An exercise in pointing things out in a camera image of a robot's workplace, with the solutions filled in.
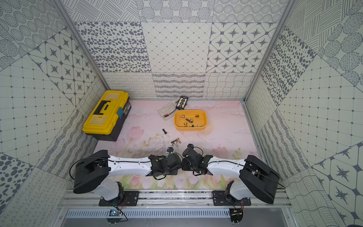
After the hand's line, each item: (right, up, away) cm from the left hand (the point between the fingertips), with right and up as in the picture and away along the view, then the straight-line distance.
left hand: (179, 167), depth 82 cm
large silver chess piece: (+2, +30, +25) cm, 39 cm away
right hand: (+3, 0, +2) cm, 3 cm away
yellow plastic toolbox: (-46, +31, +6) cm, 56 cm away
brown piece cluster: (-5, +13, +13) cm, 19 cm away
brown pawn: (+4, +27, +25) cm, 37 cm away
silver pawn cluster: (-3, +12, +12) cm, 17 cm away
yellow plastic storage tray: (+7, +27, +24) cm, 37 cm away
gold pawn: (+3, +24, +22) cm, 33 cm away
